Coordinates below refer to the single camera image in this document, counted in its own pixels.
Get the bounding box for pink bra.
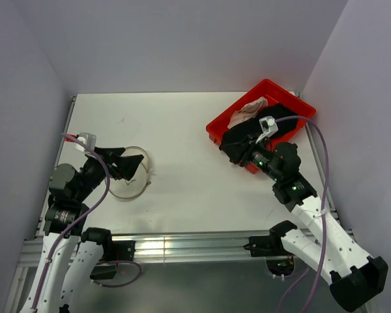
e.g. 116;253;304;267
227;97;268;129

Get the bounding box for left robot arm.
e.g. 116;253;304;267
22;147;144;312

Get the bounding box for white mesh laundry bag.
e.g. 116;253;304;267
109;146;152;201

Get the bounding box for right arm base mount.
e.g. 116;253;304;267
243;235;294;258

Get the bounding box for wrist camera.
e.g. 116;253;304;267
75;132;96;154
256;116;278;143

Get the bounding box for aluminium frame rail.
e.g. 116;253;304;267
19;230;356;265

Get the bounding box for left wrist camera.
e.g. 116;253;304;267
75;132;96;154

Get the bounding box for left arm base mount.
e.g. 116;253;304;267
90;240;136;280

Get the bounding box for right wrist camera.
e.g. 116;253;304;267
256;116;278;143

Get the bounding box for red plastic tray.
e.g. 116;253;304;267
205;79;317;166

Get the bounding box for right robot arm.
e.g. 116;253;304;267
220;139;388;312

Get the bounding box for black bra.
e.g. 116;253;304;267
219;103;297;154

